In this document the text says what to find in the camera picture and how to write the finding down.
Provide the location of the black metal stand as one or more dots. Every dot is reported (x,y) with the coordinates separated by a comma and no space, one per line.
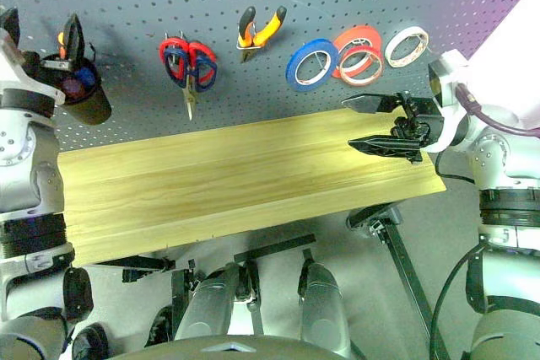
(405,259)

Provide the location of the grey rounded robot leg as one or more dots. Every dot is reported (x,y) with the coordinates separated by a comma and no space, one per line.
(211,301)
(325,305)

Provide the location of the blue tape roll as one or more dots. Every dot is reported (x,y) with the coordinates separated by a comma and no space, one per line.
(290,67)

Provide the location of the blue black scissors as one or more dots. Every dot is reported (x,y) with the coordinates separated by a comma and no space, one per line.
(190,103)

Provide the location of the solid red tape roll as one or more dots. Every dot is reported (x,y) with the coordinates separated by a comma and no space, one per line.
(358,30)

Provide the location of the silver double prong hook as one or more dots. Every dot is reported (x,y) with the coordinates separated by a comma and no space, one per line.
(182,33)

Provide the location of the black metal post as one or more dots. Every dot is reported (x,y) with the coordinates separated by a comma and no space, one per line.
(179,301)

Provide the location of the clear red tape roll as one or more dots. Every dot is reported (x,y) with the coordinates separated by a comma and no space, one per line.
(360,81)

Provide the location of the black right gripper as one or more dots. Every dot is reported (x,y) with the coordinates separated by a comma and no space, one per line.
(424,119)

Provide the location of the black metal crossbar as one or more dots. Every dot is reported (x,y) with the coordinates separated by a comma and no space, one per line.
(274,248)

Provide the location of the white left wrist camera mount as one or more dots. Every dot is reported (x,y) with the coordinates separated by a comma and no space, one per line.
(34,88)

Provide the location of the black shoe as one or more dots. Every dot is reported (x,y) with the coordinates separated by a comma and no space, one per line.
(160,326)
(90,341)

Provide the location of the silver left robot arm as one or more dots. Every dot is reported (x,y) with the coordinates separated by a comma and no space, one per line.
(21,153)

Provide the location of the orange black pliers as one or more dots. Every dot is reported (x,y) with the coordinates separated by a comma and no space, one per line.
(270,27)

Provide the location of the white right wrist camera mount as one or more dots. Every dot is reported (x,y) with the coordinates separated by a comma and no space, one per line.
(453,69)

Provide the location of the black metal bracket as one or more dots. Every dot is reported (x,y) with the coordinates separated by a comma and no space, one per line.
(145,269)

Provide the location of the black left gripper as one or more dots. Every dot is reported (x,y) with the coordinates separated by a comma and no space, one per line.
(31,65)

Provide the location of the white tape roll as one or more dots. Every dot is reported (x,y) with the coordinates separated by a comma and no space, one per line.
(391,41)

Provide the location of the dark rounded robot torso edge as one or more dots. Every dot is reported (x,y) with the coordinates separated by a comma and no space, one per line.
(228,349)

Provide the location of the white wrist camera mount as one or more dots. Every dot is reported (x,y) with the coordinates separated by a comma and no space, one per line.
(453,69)
(34,88)

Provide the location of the black plastic cup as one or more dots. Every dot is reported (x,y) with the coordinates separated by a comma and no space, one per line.
(90,109)

